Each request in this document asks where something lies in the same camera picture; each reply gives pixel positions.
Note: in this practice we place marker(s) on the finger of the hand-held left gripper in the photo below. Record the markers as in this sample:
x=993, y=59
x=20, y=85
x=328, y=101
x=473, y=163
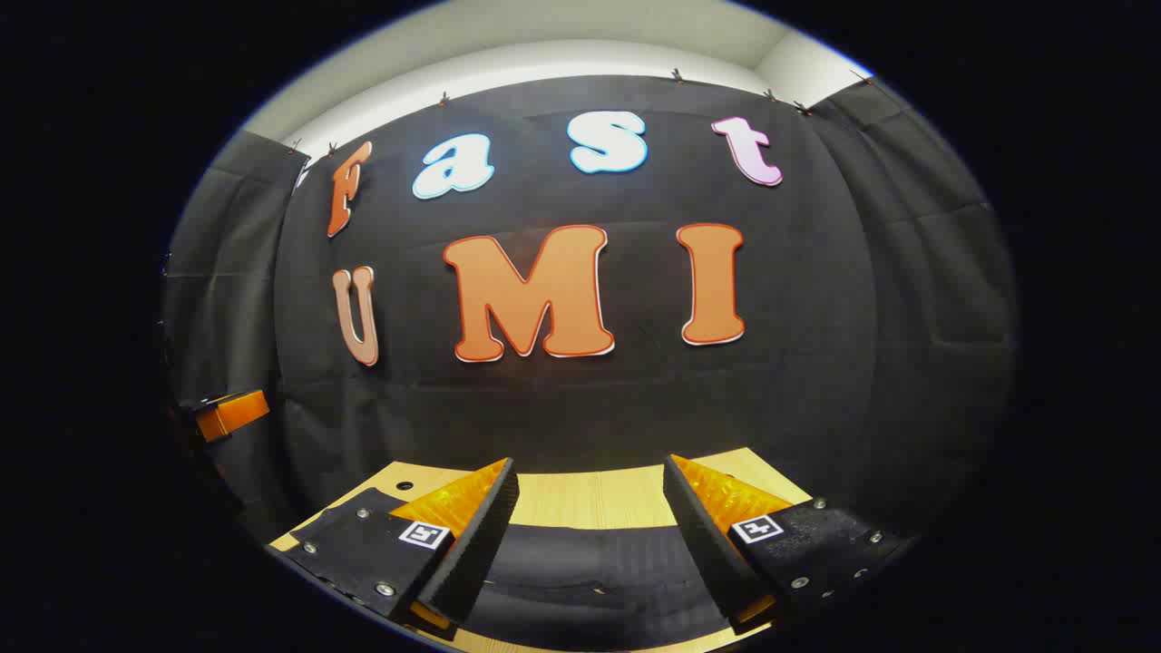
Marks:
x=236, y=413

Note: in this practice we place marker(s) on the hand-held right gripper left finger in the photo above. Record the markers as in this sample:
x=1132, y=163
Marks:
x=481, y=535

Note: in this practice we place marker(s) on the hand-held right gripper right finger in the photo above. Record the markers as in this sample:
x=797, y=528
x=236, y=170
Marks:
x=703, y=535

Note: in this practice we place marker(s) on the dark grey jeans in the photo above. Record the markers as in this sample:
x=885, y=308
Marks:
x=590, y=580

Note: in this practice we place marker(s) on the black backdrop cloth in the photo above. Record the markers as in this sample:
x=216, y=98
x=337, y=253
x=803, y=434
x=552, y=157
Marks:
x=635, y=408

